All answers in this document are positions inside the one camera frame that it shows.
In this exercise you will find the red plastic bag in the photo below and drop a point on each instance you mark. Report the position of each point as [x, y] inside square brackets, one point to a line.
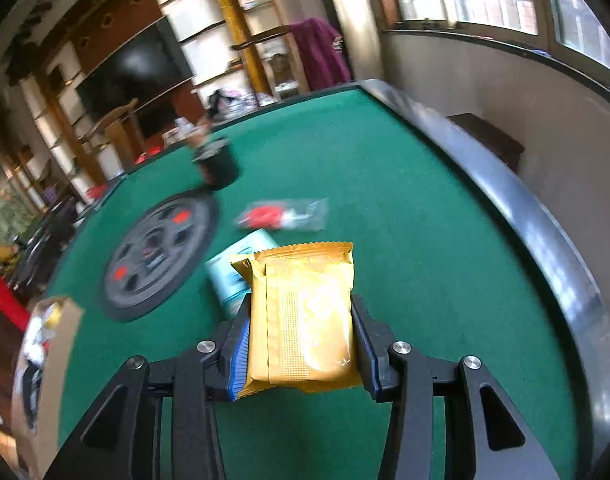
[149, 156]

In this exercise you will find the wooden chair with carved back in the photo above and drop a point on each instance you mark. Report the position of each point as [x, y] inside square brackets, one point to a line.
[265, 40]

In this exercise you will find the shallow cardboard box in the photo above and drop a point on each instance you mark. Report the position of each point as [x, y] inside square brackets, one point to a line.
[67, 340]

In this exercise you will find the clear bag with red item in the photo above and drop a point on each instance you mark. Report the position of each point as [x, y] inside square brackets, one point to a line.
[265, 216]

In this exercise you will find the pile of clothes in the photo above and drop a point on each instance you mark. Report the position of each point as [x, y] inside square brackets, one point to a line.
[230, 102]

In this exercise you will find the long black bag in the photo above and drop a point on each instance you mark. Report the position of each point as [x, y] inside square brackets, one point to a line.
[45, 245]

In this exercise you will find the black ink bottle red label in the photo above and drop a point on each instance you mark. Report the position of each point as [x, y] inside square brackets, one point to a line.
[220, 165]

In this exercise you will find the blue and white packet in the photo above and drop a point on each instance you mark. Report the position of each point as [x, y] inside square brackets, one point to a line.
[230, 275]

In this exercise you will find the black flat television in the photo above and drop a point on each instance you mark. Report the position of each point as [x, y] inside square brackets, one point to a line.
[135, 70]

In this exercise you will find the maroon cloth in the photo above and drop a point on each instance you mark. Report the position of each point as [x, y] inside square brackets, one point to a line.
[320, 55]

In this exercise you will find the yellow snack packet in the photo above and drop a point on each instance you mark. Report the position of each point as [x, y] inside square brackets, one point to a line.
[300, 320]

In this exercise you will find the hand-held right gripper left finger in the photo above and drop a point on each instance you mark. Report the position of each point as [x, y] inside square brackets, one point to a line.
[240, 355]

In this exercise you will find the round table control panel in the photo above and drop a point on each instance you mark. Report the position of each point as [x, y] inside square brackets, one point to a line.
[150, 255]

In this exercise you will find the dark wooden cabinet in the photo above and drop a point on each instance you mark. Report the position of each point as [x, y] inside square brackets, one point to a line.
[490, 140]

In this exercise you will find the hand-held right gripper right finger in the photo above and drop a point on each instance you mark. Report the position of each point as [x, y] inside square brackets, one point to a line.
[367, 355]

